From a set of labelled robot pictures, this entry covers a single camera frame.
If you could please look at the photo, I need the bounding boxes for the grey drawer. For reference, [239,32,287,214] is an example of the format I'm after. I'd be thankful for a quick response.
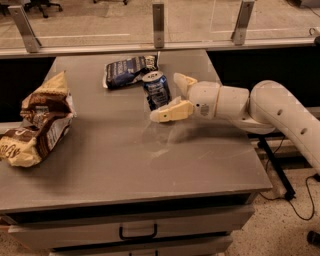
[9,205,254,249]
[49,236,232,256]

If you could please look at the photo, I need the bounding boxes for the black floor cable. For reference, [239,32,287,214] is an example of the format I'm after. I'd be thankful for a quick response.
[259,136,320,222]

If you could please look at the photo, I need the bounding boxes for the middle metal railing bracket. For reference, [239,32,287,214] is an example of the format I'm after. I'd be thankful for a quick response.
[152,3,164,48]

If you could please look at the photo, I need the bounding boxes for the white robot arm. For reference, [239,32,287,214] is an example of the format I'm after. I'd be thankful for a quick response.
[150,73,320,173]

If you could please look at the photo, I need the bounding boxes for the lower grey drawer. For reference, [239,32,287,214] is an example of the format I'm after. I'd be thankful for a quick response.
[49,236,232,256]

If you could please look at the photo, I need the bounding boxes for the right metal railing bracket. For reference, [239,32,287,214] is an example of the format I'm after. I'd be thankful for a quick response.
[231,0,255,45]

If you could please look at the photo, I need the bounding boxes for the metal railing bar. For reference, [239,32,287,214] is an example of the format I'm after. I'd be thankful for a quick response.
[0,37,314,59]

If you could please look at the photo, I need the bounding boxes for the blue pepsi can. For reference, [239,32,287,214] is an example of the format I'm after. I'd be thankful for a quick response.
[142,71,171,111]

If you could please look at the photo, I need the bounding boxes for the black office chair base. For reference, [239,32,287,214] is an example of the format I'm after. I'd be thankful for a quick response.
[24,0,63,18]

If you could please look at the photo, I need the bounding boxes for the blue crumpled chip bag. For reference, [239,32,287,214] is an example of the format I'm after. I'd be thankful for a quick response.
[102,55,158,90]

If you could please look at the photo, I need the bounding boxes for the metal railing bracket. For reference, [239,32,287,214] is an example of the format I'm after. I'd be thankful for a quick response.
[8,5,41,53]
[152,3,164,48]
[231,0,255,45]

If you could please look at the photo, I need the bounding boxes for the brown and cream snack bag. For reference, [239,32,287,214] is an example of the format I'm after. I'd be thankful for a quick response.
[0,71,76,167]

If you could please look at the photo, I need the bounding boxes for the black drawer handle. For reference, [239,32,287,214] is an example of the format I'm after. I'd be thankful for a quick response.
[118,224,158,241]

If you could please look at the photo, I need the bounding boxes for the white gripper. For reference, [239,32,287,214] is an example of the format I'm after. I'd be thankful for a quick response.
[150,73,221,123]

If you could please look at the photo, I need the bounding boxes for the black table leg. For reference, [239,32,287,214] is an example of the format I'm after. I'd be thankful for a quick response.
[258,135,296,201]

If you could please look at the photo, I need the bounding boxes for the left metal railing bracket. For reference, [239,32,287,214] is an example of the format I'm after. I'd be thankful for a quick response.
[8,5,41,53]

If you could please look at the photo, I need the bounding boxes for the upper grey drawer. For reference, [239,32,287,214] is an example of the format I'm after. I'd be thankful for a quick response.
[9,205,254,249]

